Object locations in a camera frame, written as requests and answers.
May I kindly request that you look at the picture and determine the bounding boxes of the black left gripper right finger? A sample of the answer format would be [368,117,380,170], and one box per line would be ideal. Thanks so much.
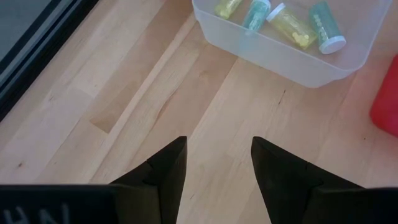
[251,136,364,224]

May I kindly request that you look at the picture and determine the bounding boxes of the clear plastic bin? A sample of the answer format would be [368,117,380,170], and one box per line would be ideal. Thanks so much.
[192,0,393,89]

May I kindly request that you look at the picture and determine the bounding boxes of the teal medicine bottle white cap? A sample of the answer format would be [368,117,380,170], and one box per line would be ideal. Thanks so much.
[241,0,272,33]
[308,1,347,55]

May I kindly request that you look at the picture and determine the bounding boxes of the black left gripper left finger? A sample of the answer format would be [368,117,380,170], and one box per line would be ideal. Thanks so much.
[109,136,188,224]

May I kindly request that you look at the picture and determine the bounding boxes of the red plastic bin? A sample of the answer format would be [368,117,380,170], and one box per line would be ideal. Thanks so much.
[369,54,398,138]

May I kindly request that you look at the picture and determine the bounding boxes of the yellow medicine bottle white cap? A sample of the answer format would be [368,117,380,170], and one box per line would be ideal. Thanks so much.
[266,2,318,50]
[213,0,244,20]

